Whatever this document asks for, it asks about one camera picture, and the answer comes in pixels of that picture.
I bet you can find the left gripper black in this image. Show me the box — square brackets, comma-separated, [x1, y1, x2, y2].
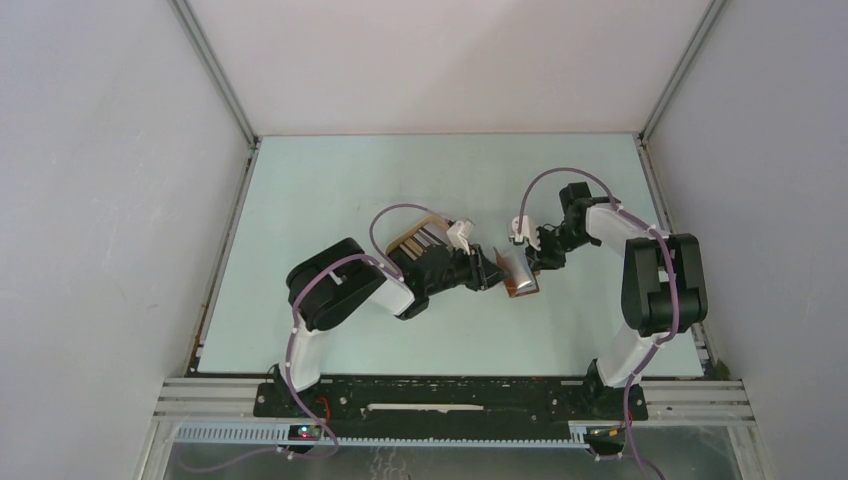
[425, 241, 509, 296]

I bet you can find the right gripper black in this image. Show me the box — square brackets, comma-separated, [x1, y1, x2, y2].
[526, 223, 596, 272]

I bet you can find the brown leather card holder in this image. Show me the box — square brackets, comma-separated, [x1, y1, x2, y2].
[495, 247, 540, 298]

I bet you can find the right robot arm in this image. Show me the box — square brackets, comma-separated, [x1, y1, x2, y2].
[525, 182, 708, 418]

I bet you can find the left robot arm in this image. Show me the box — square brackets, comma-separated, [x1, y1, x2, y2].
[277, 238, 507, 417]

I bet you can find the small circuit board led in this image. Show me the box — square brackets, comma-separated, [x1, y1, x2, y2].
[288, 425, 323, 441]

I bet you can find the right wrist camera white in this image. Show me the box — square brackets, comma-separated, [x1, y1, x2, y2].
[509, 215, 540, 251]

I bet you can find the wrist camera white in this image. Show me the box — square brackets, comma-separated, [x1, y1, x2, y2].
[509, 215, 540, 251]
[446, 219, 474, 255]

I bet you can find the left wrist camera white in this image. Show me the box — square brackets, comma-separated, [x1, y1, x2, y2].
[446, 219, 474, 255]

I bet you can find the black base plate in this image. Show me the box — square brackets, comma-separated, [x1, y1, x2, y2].
[253, 375, 649, 441]

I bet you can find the aluminium frame rail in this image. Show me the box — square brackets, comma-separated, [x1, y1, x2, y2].
[154, 375, 754, 448]

